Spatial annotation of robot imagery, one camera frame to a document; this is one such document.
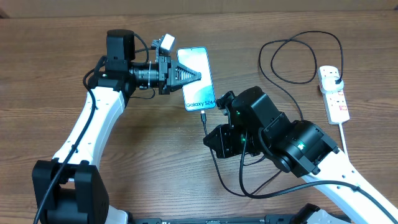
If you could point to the white USB charger plug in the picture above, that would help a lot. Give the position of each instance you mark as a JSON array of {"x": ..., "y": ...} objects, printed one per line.
[{"x": 331, "y": 84}]

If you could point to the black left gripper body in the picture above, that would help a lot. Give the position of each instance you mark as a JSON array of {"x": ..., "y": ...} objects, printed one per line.
[{"x": 163, "y": 65}]

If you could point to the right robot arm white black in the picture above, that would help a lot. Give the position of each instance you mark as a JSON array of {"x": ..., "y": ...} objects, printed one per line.
[{"x": 255, "y": 126}]

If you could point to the white power strip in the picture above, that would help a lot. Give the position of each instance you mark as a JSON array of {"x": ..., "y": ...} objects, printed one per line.
[{"x": 335, "y": 103}]

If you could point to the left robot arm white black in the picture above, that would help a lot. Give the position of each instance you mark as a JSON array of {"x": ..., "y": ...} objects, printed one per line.
[{"x": 68, "y": 188}]

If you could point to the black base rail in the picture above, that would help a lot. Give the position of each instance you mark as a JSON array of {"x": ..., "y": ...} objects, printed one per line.
[{"x": 310, "y": 213}]

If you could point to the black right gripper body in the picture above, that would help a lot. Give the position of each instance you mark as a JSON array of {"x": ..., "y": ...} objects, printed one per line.
[{"x": 243, "y": 142}]

